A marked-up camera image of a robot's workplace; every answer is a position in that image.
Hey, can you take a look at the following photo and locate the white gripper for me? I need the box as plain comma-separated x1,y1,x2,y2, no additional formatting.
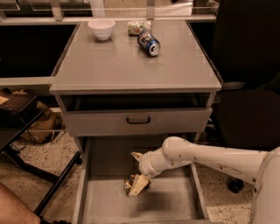
129,148,165,197

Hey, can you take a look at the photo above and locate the black drawer handle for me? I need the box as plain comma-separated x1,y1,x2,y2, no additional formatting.
126,116,151,125

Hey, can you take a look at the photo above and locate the brown bag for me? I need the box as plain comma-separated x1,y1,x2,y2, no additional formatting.
10,91,61,144

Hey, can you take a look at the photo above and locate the crushed orange can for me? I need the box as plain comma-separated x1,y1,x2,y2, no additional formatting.
124,174,151,197

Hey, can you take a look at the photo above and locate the closed grey top drawer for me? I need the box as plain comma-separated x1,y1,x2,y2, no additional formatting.
62,108,212,137

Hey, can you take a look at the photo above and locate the black office chair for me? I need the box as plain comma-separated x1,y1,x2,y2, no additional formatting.
204,0,280,194

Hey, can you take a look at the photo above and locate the blue soda can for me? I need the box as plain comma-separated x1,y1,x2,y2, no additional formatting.
137,31,160,57

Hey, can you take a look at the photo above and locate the grey drawer cabinet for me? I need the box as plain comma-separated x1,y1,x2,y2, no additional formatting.
48,19,223,224

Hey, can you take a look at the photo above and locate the white bowl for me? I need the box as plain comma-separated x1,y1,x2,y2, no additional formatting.
87,18,116,40

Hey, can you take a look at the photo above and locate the open grey middle drawer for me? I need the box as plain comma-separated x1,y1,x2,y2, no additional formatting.
73,136,211,224

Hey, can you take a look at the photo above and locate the person's bare knee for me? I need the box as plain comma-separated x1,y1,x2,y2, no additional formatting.
0,184,41,224

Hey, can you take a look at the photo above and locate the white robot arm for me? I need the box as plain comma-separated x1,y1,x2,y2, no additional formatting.
129,136,280,224

